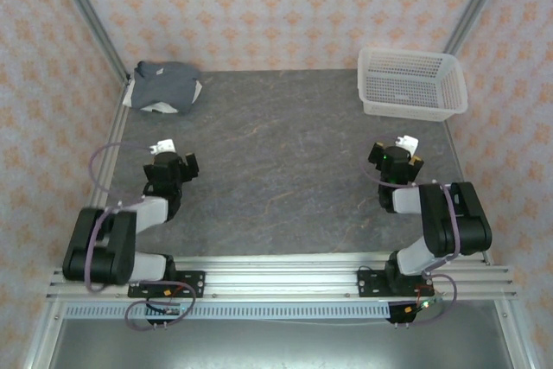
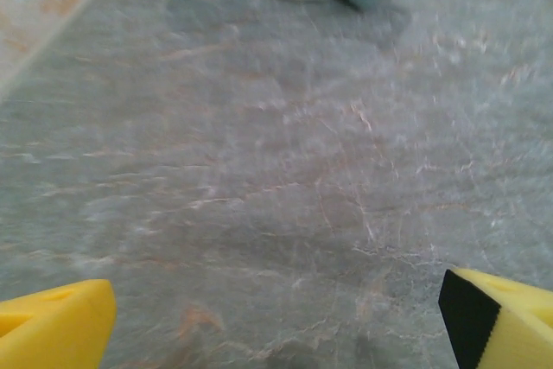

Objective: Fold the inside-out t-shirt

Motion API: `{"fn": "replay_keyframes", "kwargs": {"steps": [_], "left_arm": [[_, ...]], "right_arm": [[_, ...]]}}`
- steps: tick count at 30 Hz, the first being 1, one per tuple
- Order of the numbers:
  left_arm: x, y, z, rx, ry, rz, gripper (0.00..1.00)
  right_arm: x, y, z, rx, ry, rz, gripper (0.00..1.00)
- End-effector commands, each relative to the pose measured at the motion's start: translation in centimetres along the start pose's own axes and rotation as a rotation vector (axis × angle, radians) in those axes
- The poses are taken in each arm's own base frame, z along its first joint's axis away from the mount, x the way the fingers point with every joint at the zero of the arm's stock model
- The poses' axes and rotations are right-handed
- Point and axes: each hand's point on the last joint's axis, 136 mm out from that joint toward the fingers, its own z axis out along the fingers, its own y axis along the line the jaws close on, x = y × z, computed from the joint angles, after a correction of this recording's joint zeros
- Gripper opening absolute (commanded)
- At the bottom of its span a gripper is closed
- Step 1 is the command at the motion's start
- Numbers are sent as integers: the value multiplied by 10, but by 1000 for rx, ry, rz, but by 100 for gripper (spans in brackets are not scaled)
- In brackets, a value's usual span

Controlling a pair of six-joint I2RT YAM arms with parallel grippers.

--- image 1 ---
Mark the white perforated plastic basket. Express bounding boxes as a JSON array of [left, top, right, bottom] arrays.
[[357, 47, 470, 123]]

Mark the aluminium frame leg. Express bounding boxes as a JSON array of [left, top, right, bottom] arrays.
[[21, 299, 66, 369], [494, 299, 541, 369]]

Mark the grey t-shirt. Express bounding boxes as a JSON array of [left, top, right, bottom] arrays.
[[129, 60, 200, 115]]

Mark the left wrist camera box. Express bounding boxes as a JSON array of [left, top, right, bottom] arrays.
[[149, 138, 177, 155]]

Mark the white slotted cable duct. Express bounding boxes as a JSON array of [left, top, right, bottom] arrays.
[[64, 302, 392, 321]]

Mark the aluminium table side rail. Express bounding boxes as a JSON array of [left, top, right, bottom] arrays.
[[440, 120, 493, 266], [68, 73, 138, 267]]

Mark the long aluminium base rail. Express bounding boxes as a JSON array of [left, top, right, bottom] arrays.
[[45, 254, 519, 301]]

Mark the white t-shirt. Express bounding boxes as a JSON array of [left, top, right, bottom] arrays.
[[123, 79, 204, 114]]

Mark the grey metal panel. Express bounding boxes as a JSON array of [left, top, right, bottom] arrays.
[[47, 319, 515, 369]]

